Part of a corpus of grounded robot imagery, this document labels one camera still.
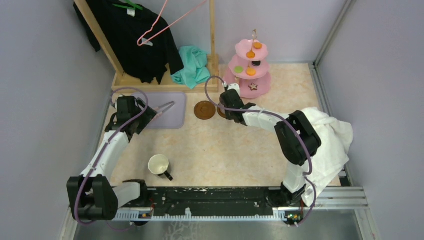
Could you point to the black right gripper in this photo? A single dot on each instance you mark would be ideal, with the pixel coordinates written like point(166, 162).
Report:
point(228, 115)

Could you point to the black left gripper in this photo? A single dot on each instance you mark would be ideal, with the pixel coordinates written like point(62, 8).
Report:
point(149, 115)

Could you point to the brown saucer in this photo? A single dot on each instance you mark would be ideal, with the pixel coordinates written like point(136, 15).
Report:
point(204, 110)
point(221, 111)

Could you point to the star-shaped iced cookie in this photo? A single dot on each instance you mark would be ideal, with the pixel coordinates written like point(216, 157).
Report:
point(253, 87)

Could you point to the green round cookie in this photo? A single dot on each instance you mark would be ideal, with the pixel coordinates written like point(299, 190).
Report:
point(238, 69)

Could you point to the pink food tongs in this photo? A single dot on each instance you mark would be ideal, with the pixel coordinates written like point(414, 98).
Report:
point(160, 110)

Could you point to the orange waffle round cookie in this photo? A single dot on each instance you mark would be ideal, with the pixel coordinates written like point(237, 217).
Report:
point(250, 71)

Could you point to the black sandwich cookie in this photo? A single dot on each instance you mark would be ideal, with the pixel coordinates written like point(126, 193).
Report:
point(256, 63)

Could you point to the lavender serving tray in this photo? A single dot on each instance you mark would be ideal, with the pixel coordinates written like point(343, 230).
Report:
point(173, 118)

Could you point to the small orange round cookie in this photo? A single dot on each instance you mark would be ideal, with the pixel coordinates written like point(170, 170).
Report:
point(250, 55)

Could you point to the orange swirl cookie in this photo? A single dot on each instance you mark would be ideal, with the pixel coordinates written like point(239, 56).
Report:
point(257, 45)

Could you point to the cream mug black handle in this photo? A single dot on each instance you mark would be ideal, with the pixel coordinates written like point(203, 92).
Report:
point(159, 165)

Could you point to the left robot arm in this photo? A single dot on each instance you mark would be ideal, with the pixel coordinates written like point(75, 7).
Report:
point(91, 195)

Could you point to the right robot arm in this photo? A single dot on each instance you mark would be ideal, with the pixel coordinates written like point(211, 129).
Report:
point(297, 138)

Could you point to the pink three-tier cake stand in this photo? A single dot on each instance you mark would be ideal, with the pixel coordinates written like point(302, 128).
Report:
point(262, 77)

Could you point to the teal cloth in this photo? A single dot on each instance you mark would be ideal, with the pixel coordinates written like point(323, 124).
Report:
point(194, 70)

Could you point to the black t-shirt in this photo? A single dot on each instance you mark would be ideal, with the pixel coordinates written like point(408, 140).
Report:
point(140, 39)

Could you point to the green clothes hanger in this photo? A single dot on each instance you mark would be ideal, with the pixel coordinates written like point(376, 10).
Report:
point(128, 5)

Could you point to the white towel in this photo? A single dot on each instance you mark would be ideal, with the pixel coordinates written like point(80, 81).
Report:
point(336, 138)

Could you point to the wooden clothes rack frame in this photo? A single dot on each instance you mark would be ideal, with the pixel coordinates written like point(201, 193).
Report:
point(122, 79)

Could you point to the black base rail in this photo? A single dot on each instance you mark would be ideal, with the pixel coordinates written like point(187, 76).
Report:
point(216, 201)

